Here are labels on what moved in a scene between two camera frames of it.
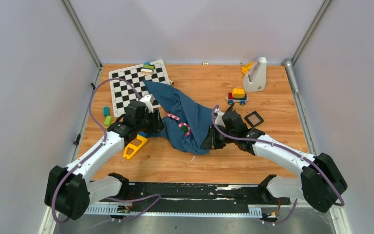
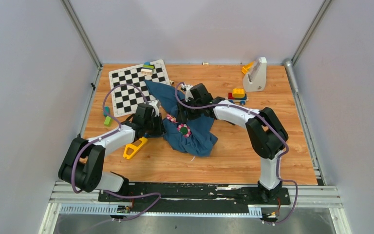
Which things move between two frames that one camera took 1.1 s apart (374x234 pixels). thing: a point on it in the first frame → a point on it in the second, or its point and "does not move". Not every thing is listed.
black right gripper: (211, 141) → (181, 117)
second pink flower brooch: (185, 128) does not move
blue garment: (186, 134) does not move
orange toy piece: (245, 69) does not move
